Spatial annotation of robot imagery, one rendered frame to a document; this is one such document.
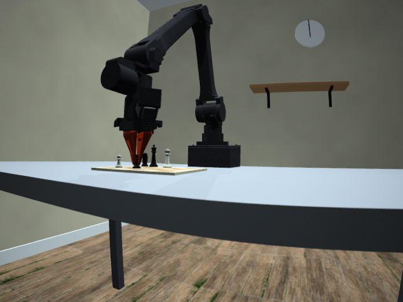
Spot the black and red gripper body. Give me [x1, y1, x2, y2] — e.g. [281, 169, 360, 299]
[114, 118, 163, 134]

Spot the white pawn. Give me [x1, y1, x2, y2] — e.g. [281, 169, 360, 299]
[115, 155, 123, 168]

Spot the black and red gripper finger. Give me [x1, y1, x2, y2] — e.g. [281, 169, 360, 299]
[123, 131, 137, 165]
[137, 131, 152, 165]

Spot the brown and cream chessboard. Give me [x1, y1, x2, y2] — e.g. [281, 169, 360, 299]
[91, 166, 207, 176]

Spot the white chess queen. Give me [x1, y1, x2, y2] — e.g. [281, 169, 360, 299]
[163, 149, 172, 168]

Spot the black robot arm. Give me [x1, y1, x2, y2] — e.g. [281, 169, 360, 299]
[101, 4, 229, 146]

